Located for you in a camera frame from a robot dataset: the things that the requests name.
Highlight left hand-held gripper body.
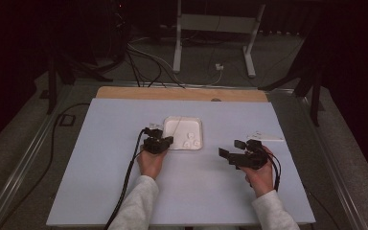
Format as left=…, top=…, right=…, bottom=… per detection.
left=143, top=122, right=171, bottom=155

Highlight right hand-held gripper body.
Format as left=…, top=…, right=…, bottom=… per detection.
left=228, top=129, right=285, bottom=171

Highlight white square tray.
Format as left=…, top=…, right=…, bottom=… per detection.
left=161, top=115, right=204, bottom=151

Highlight thin wooden skewer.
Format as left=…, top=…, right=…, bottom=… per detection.
left=171, top=116, right=183, bottom=136

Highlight person's left hand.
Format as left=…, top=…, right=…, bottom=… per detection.
left=136, top=149, right=169, bottom=180

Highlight person's right hand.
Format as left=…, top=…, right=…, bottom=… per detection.
left=239, top=146, right=275, bottom=199

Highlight light blue table mat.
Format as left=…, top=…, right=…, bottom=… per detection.
left=46, top=98, right=316, bottom=227

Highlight wooden table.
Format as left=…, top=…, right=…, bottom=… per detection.
left=95, top=85, right=269, bottom=104

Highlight black tripod stand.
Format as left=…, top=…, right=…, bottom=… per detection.
left=258, top=57, right=326, bottom=127
left=45, top=52, right=114, bottom=115

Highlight square black floor outlet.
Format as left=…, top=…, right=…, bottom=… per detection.
left=58, top=113, right=77, bottom=127

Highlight dark equipment rack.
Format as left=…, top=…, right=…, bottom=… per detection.
left=107, top=0, right=131, bottom=66

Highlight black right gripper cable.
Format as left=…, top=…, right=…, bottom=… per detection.
left=265, top=150, right=283, bottom=193

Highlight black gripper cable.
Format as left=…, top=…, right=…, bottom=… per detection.
left=265, top=150, right=283, bottom=193
left=103, top=128, right=148, bottom=230

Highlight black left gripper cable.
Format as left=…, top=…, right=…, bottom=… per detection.
left=103, top=128, right=148, bottom=230

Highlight bundle of black floor cables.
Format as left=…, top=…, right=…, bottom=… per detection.
left=125, top=47, right=186, bottom=89

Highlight white floor cable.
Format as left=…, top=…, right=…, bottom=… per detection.
left=126, top=37, right=223, bottom=87

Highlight long black floor cable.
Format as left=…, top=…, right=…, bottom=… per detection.
left=0, top=102, right=91, bottom=230

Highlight white metal stand frame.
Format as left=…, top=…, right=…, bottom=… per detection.
left=172, top=0, right=266, bottom=79

